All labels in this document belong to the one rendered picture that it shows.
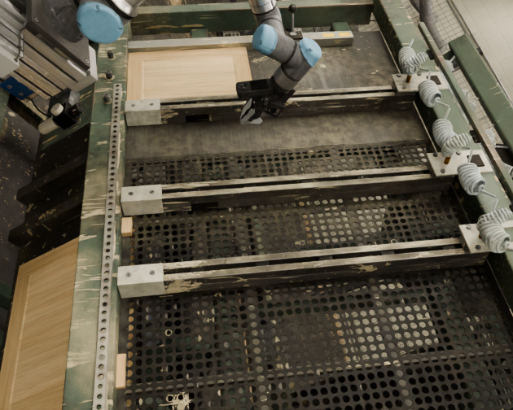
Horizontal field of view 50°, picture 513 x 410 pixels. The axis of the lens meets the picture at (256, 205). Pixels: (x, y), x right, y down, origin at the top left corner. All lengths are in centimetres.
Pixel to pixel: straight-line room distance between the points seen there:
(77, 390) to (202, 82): 127
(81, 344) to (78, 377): 9
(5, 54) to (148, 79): 78
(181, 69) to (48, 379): 125
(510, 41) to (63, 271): 685
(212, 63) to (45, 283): 107
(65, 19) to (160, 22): 99
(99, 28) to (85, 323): 77
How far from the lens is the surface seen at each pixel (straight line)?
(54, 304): 209
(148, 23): 264
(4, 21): 170
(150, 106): 207
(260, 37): 160
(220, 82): 225
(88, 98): 220
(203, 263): 159
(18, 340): 215
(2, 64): 165
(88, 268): 166
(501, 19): 831
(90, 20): 153
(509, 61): 790
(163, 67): 234
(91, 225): 175
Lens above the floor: 181
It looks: 18 degrees down
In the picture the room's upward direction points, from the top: 66 degrees clockwise
